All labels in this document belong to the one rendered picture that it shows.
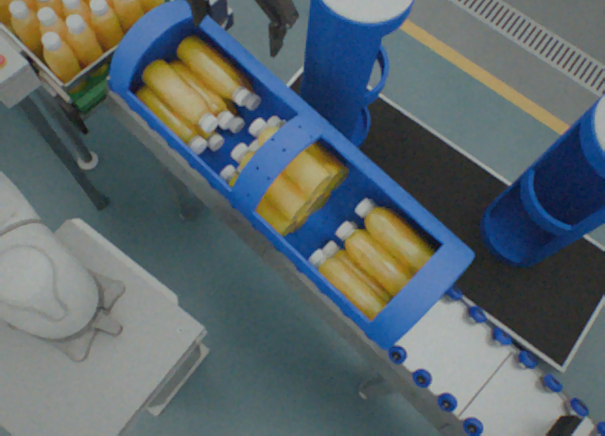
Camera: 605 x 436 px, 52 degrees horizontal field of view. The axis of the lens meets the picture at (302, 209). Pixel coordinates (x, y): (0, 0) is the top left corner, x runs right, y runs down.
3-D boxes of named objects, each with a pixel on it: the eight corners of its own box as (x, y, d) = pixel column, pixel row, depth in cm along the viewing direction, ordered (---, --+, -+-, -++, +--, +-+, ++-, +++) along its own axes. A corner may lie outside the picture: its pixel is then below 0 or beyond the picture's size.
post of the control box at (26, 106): (99, 211, 249) (-1, 81, 155) (93, 204, 250) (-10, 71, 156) (107, 204, 250) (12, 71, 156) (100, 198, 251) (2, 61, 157)
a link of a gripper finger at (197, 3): (190, -7, 91) (186, -8, 91) (198, 27, 98) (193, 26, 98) (200, -20, 92) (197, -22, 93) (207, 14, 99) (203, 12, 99)
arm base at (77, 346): (99, 373, 126) (92, 371, 121) (6, 325, 128) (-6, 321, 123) (145, 293, 132) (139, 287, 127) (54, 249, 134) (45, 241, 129)
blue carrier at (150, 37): (372, 361, 142) (406, 337, 115) (118, 113, 158) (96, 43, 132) (448, 276, 152) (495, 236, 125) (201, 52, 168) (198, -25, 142)
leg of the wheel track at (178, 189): (186, 223, 250) (162, 161, 191) (176, 214, 251) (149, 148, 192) (197, 214, 251) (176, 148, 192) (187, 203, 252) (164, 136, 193)
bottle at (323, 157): (344, 173, 144) (287, 121, 147) (344, 165, 137) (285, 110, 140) (323, 195, 143) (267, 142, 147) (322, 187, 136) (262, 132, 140)
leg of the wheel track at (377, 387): (367, 402, 231) (402, 393, 172) (355, 391, 232) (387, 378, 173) (377, 391, 233) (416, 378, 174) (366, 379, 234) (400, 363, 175)
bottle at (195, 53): (170, 54, 146) (225, 104, 143) (189, 30, 145) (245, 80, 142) (184, 61, 153) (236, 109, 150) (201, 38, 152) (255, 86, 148)
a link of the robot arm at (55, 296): (49, 357, 121) (6, 343, 101) (-5, 289, 125) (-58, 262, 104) (116, 302, 126) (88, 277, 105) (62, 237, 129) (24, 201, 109)
